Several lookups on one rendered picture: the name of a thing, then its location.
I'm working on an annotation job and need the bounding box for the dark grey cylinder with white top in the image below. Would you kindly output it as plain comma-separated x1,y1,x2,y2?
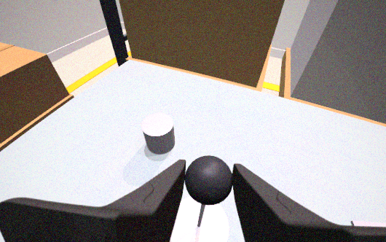
142,113,175,155

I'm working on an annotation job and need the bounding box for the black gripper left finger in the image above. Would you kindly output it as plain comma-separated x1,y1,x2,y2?
0,160,186,242

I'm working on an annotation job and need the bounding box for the french press with black handle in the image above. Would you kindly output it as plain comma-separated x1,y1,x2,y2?
170,155,233,242

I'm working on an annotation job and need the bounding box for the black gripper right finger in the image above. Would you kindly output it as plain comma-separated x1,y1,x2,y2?
232,163,386,242

